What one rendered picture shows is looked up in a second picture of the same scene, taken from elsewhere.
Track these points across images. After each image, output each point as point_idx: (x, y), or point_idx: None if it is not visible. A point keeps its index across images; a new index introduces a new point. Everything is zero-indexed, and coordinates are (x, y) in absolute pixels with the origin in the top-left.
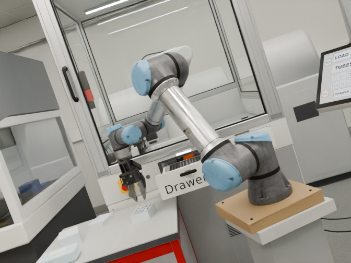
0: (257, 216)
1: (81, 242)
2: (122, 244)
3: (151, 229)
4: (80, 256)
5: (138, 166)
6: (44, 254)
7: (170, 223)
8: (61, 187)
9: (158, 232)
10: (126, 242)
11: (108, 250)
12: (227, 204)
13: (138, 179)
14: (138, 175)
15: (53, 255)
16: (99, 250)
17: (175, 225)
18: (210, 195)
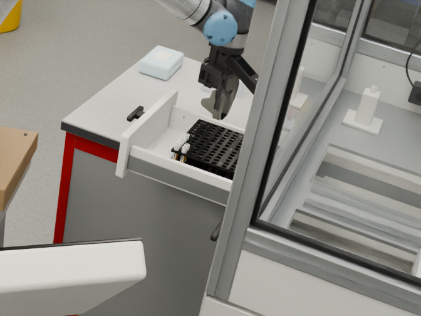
0: None
1: (202, 89)
2: (114, 94)
3: (120, 118)
4: (148, 76)
5: (244, 81)
6: (177, 51)
7: (107, 130)
8: None
9: (93, 115)
10: (117, 98)
11: (118, 86)
12: (11, 133)
13: (210, 86)
14: (218, 83)
15: (155, 52)
16: (136, 86)
17: (86, 127)
18: None
